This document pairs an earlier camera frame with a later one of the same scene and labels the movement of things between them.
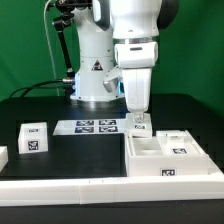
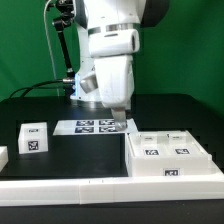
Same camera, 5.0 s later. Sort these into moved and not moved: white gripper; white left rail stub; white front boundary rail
Moved: white gripper
Not moved: white front boundary rail; white left rail stub
